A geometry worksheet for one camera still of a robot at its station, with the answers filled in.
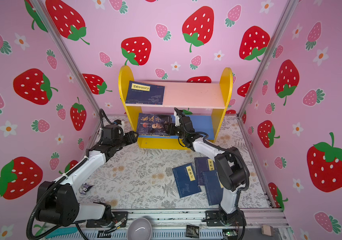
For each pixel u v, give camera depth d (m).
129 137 0.76
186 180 0.86
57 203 0.41
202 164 0.93
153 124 0.91
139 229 0.70
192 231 0.69
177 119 0.80
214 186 0.84
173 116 0.95
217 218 0.73
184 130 0.70
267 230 0.70
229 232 0.71
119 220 0.72
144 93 0.73
